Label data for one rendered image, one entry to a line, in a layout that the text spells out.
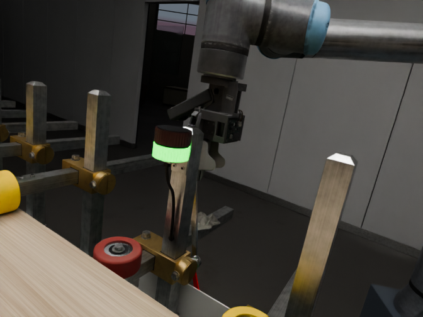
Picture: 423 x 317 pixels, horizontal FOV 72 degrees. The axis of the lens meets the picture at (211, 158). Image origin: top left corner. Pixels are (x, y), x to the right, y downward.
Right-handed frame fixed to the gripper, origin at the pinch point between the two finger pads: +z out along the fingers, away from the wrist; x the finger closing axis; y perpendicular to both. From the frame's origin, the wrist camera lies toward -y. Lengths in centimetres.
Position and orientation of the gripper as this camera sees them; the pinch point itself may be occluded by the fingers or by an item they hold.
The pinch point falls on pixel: (196, 173)
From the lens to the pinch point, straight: 62.1
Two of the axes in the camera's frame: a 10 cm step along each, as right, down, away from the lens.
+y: 8.3, 2.6, -4.9
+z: -1.6, 9.6, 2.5
